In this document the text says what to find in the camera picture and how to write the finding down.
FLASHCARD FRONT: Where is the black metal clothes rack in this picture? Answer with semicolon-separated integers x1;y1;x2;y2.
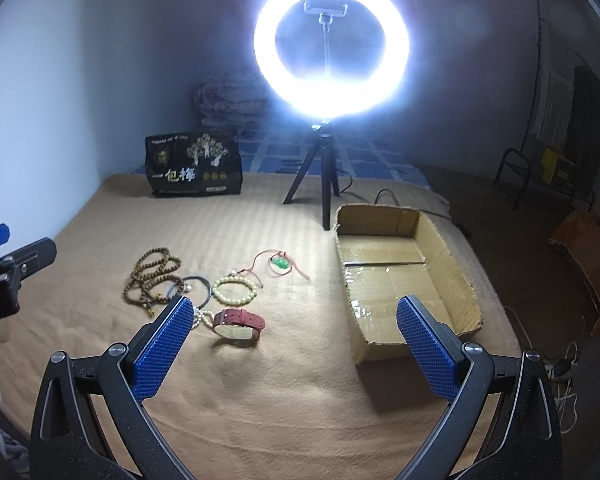
492;2;600;210

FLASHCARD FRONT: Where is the brown cardboard box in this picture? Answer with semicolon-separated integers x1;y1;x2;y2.
334;204;482;365

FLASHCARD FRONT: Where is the black power cable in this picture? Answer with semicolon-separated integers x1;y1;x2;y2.
337;181;454;221

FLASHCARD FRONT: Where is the black snack bag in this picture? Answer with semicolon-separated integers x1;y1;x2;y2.
145;128;244;197

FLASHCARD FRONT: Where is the green jade pendant red cord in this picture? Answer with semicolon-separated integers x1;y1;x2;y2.
240;249;311;288

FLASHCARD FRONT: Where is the orange covered stool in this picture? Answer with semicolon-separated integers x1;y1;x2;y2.
550;210;600;336

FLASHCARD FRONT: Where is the phone holder clip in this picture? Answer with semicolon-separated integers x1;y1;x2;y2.
303;0;348;27

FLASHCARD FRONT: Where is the cream bead bracelet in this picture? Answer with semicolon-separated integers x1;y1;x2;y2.
211;274;259;306

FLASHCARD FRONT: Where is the white pearl bracelet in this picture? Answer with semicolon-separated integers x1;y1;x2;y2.
182;278;217;332

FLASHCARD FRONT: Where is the white ring light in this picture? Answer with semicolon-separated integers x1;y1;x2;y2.
252;0;411;122

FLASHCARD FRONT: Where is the blue bangle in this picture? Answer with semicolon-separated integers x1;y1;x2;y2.
166;274;212;310

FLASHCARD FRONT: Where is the folded patterned quilt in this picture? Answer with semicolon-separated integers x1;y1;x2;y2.
193;70;273;126

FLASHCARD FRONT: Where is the brown wooden bead necklace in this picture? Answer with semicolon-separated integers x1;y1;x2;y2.
123;245;185;317

